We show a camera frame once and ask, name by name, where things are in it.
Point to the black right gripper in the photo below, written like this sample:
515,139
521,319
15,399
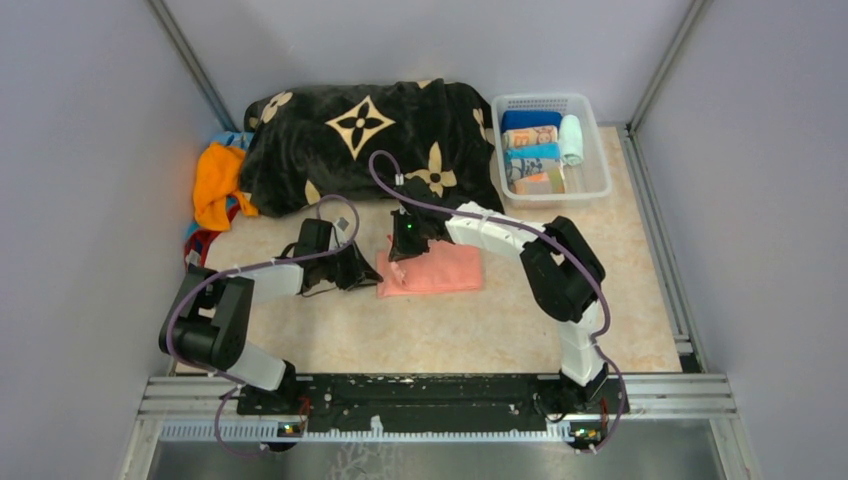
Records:
401,250

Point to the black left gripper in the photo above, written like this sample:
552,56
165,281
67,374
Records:
361,272

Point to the pink panda towel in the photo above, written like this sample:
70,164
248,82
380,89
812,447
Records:
445,268

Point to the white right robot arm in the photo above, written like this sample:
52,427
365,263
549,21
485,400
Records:
563,272

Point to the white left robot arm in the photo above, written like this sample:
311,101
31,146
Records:
208,323

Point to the black floral blanket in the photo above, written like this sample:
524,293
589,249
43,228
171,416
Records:
308,142

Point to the grey patterned rolled towel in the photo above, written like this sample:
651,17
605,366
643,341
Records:
518,168

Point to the orange green rolled towel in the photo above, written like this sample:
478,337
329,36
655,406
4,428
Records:
547,182

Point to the dark blue rolled towel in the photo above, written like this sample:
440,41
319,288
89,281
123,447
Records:
522,119

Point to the light blue rolled towel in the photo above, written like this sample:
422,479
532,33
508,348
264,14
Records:
540,151

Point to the beige orange rolled towel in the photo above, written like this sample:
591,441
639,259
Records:
530,136

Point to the white plastic basket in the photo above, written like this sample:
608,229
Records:
585,183

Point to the mint white rolled towel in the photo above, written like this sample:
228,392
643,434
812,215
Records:
570,141

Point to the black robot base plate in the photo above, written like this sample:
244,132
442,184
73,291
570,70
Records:
435,404

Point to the white slotted cable duct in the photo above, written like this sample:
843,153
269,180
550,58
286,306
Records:
272,432

